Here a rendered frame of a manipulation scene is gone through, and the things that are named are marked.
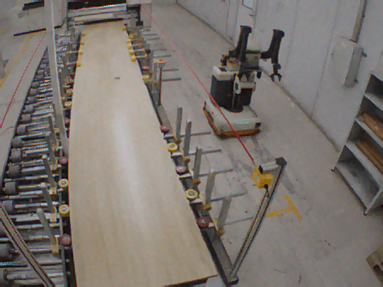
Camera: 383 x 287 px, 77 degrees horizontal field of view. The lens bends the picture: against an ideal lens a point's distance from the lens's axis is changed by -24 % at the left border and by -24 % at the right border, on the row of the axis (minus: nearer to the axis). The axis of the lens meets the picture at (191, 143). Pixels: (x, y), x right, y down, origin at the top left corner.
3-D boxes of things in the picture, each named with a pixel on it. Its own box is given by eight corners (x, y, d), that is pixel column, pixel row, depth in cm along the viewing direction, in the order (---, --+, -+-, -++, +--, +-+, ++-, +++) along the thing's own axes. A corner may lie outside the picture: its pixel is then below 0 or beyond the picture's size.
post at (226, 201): (216, 238, 199) (229, 193, 170) (218, 243, 197) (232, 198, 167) (212, 240, 199) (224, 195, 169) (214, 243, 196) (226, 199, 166)
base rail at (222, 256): (131, 32, 551) (132, 28, 545) (237, 284, 176) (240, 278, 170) (127, 33, 549) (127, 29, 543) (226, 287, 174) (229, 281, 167)
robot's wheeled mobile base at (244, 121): (201, 110, 446) (203, 96, 431) (241, 108, 462) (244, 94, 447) (217, 138, 396) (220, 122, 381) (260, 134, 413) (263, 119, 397)
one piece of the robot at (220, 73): (207, 105, 433) (213, 52, 382) (242, 102, 447) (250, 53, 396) (215, 118, 408) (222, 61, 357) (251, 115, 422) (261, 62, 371)
